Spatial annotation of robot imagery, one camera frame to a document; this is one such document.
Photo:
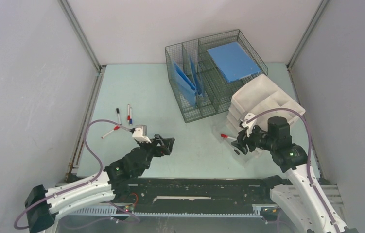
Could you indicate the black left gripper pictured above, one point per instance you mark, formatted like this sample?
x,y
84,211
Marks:
x,y
167,143

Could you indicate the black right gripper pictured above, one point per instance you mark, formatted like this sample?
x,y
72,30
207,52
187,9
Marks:
x,y
247,140

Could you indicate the red cap marker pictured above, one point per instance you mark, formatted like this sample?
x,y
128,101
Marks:
x,y
111,131
227,137

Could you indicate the blue folder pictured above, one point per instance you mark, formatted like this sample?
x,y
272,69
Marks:
x,y
185,85
233,61
197,80

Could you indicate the white plastic drawer organizer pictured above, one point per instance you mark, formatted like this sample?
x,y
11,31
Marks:
x,y
258,95

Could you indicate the black cap whiteboard marker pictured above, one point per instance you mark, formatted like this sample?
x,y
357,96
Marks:
x,y
118,116

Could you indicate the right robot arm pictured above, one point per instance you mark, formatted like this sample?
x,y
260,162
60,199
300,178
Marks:
x,y
312,212

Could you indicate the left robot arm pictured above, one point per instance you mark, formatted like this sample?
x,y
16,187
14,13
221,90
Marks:
x,y
45,206

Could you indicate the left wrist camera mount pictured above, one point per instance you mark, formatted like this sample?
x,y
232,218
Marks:
x,y
140,134

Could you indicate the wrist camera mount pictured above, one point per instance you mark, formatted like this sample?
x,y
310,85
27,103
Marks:
x,y
247,122
140,134

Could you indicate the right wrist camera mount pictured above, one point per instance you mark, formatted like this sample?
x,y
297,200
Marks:
x,y
247,122

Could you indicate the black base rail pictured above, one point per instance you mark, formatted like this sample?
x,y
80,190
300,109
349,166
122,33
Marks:
x,y
198,196

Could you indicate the green wire mesh organizer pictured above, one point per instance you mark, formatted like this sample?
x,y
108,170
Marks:
x,y
217,91

